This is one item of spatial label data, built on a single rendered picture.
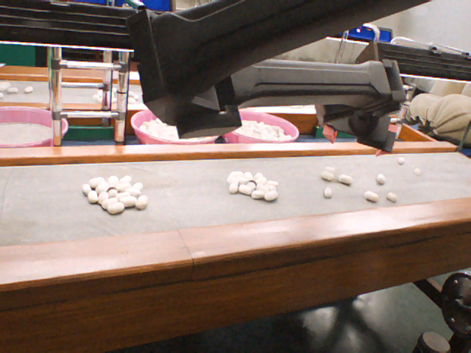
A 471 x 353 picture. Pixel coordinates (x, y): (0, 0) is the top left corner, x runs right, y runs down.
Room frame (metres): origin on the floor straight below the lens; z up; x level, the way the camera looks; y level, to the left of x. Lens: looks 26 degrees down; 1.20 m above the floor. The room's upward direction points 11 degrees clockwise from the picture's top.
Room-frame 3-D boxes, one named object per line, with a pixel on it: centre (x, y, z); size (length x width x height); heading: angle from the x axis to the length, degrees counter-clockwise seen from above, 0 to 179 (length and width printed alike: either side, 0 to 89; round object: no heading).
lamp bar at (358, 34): (1.73, -0.27, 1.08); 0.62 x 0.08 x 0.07; 119
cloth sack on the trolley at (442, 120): (3.60, -1.85, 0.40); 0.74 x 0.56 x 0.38; 114
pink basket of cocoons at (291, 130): (1.28, -0.04, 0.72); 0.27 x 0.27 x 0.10
